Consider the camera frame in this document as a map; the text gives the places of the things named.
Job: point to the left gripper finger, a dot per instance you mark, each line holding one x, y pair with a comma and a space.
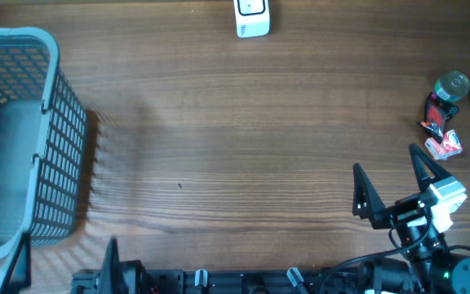
15, 272
110, 272

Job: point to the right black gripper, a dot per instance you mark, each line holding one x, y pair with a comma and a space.
401, 211

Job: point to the red snack packet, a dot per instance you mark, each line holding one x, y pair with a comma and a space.
450, 146

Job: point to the black hex wrench packet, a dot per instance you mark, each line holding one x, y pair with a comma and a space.
436, 113

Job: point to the silver tin can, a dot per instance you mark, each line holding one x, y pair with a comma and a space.
453, 86

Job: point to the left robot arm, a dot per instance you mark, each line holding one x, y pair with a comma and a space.
133, 279

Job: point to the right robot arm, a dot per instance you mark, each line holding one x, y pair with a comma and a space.
421, 260

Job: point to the white barcode scanner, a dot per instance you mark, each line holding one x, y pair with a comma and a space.
252, 18

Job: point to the grey plastic basket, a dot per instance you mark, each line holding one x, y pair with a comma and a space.
43, 129

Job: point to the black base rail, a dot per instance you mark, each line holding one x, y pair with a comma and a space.
349, 280

